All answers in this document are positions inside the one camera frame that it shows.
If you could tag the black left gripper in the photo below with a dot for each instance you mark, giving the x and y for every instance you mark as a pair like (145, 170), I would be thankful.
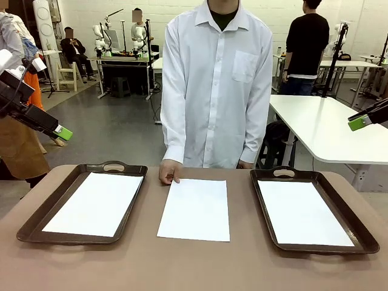
(15, 94)

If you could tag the white A4 paper sheet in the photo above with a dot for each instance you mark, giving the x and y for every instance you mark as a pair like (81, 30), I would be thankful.
(194, 212)
(303, 212)
(91, 206)

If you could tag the person's left forearm white sleeve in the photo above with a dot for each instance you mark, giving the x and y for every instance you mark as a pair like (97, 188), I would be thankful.
(257, 133)

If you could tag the person's right forearm white sleeve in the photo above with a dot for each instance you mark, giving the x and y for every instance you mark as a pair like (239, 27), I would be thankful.
(172, 133)

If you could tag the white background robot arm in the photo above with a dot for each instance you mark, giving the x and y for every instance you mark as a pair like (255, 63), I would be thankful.
(139, 34)
(98, 33)
(338, 30)

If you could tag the person's right hand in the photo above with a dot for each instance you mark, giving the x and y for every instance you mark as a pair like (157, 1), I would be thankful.
(169, 171)

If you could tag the person's left hand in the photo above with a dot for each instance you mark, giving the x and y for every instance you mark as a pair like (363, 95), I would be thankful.
(245, 166)

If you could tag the bystander orange trousers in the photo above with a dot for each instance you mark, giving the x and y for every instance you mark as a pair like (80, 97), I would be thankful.
(34, 91)

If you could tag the black floor tripod stand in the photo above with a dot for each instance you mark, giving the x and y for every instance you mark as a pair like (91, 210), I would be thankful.
(52, 89)

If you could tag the bystander grey shirt brown skirt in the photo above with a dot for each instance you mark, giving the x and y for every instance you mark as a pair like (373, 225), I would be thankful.
(21, 151)

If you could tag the white folding chair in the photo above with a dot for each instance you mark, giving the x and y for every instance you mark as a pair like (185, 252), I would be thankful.
(67, 74)

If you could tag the long white background table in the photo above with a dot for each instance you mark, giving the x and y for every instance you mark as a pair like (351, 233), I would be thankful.
(357, 63)

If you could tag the white rounded table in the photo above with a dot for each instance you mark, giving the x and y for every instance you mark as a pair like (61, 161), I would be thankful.
(318, 136)

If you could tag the seated person black clothes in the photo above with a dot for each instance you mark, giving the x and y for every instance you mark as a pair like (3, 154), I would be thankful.
(72, 48)

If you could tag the black plastic stool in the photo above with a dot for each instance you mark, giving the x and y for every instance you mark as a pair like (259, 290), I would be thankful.
(120, 86)

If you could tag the brown plastic serving tray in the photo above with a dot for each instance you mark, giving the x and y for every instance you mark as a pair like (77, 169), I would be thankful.
(50, 209)
(329, 194)

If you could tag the white column air conditioner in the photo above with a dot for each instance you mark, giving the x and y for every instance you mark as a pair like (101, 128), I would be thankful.
(45, 27)

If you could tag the background workbench table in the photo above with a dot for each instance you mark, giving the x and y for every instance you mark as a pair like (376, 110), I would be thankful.
(121, 66)

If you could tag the black backpack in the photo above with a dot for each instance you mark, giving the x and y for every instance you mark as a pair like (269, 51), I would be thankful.
(279, 130)

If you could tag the person black sweater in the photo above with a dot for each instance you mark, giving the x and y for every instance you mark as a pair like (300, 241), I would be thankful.
(306, 36)

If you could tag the grey background monitor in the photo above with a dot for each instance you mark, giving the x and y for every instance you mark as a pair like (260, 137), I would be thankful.
(113, 39)

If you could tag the black step stool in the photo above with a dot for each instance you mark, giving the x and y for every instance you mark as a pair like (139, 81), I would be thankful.
(274, 154)

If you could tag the background person blurred face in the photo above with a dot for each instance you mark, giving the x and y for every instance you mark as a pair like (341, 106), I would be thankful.
(137, 16)

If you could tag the person torso white shirt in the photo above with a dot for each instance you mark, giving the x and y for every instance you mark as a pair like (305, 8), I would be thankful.
(218, 91)

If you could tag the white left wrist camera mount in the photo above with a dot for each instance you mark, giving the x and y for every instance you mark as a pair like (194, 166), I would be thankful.
(38, 65)

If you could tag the black camera pole stand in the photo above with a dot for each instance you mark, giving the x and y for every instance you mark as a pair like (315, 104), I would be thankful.
(336, 57)

